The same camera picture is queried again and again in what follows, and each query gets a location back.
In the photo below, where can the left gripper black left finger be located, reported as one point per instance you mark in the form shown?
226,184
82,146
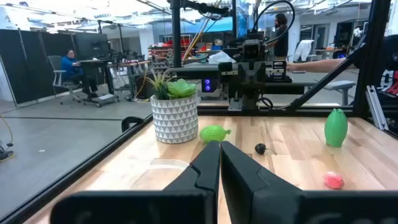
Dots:
192,205

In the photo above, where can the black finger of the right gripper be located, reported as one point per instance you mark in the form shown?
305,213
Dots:
259,76
245,76

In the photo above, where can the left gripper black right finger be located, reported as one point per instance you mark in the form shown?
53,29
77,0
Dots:
255,202

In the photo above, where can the dark toy cherry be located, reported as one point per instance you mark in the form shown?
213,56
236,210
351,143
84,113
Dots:
260,148

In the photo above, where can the lime green bumpy toy fruit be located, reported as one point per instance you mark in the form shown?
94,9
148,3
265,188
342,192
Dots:
213,133

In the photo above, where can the pink toy raspberry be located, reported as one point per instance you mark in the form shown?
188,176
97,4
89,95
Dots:
333,180

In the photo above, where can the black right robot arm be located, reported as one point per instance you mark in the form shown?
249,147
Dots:
248,101

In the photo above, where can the clear plastic tupperware container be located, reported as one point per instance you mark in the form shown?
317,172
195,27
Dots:
155,177

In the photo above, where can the white plastic bag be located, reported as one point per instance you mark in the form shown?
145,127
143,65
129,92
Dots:
220,58

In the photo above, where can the person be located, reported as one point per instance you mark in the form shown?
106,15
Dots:
317,65
281,37
71,67

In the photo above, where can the white garment on chair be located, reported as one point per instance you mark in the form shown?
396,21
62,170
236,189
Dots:
303,49

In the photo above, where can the computer with blue lights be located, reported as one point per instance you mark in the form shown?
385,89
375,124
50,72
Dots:
207,84

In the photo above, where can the yellow poles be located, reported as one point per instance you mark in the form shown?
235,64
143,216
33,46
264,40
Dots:
196,39

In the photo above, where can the grey bench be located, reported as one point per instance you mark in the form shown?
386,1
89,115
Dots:
339,85

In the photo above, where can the shelf with red bins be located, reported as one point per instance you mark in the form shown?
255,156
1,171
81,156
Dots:
168,49

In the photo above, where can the green ridged toy vegetable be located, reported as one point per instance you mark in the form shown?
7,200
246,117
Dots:
335,127

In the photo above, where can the white triangle-pattern potted plant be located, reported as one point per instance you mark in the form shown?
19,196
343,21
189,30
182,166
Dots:
174,121

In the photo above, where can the wooden top work table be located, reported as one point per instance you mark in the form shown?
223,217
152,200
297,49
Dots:
133,63

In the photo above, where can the black standing desk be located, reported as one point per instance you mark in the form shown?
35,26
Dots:
93,63

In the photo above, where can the black computer monitor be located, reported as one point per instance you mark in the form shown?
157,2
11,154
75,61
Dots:
90,45

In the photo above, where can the grey office chair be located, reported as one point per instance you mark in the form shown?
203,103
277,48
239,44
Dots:
56,74

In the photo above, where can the black partition panels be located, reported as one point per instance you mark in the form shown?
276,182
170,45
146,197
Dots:
31,65

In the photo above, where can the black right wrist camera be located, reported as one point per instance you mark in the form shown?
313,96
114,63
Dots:
252,50

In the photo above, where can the silver metal bracket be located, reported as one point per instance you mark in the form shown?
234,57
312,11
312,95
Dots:
376,109

